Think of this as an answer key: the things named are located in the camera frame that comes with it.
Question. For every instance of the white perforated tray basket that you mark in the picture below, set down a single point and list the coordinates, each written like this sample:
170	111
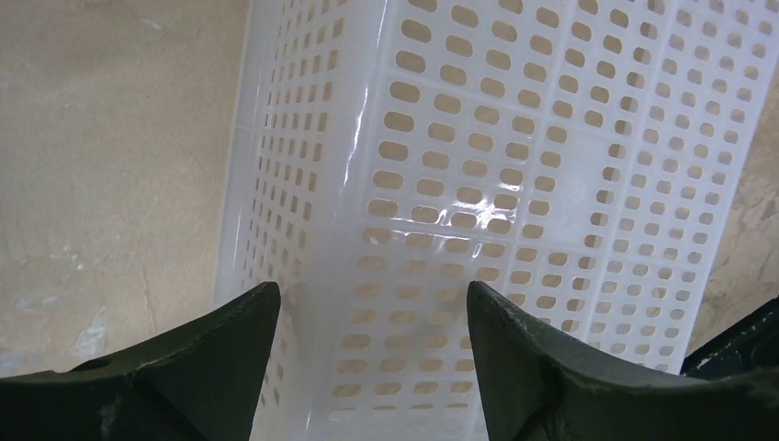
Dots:
580	157

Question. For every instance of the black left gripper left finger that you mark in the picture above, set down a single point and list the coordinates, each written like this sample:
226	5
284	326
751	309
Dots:
199	381

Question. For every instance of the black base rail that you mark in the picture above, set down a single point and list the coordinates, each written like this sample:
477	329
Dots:
749	344

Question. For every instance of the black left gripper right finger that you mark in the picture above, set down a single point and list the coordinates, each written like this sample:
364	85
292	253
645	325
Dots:
538	383

